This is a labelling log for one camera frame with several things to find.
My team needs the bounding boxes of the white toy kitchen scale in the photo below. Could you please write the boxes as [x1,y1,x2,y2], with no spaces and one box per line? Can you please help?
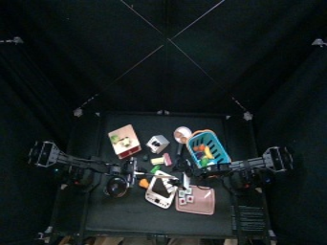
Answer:
[145,169,179,211]

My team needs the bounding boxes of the white toy knife block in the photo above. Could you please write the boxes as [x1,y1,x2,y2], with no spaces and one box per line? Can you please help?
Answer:
[146,134,171,155]

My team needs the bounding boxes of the yellow toy food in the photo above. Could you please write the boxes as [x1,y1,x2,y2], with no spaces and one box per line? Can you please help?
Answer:
[203,145,215,160]

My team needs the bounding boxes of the wooden shape box red side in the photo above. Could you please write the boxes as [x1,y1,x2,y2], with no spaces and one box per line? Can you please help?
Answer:
[107,123,143,160]

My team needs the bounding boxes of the pink plastic tray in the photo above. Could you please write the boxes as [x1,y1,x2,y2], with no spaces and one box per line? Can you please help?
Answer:
[174,184,218,216]

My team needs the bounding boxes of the thin diagonal brace cord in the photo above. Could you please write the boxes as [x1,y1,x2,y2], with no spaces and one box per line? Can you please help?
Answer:
[121,0,249,111]
[78,0,226,109]

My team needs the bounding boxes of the vertical metal frame pole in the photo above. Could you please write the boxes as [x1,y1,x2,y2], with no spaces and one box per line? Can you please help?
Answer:
[163,0,170,113]

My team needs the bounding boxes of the round metal toy pot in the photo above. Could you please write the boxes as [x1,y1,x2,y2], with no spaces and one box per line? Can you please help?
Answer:
[104,176,133,199]

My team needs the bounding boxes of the blue basket orange handles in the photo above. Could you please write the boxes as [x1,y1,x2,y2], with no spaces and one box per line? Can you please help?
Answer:
[186,128,234,169]

